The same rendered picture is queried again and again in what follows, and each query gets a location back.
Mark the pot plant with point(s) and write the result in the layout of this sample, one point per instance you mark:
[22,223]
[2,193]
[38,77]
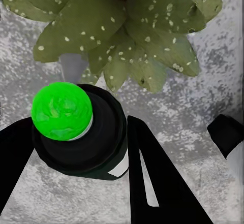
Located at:
[73,23]

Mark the insectifuge atomizer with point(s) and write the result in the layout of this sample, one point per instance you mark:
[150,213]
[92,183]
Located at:
[78,129]

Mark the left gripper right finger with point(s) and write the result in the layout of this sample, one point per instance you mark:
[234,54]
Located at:
[177,203]

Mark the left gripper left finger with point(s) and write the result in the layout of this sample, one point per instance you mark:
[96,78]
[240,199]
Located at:
[15,150]

